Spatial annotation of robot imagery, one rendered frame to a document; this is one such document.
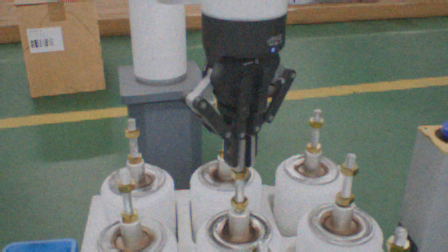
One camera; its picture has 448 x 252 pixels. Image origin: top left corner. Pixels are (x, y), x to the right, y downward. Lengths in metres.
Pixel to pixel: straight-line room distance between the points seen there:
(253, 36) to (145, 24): 0.39
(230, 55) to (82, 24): 1.17
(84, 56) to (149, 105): 0.81
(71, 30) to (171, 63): 0.80
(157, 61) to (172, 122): 0.11
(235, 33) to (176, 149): 0.46
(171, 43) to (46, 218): 0.46
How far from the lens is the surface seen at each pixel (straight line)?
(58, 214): 1.02
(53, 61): 1.57
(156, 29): 0.75
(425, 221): 0.67
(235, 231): 0.52
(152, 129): 0.79
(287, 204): 0.63
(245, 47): 0.39
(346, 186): 0.52
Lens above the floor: 0.59
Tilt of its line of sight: 27 degrees down
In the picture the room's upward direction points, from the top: straight up
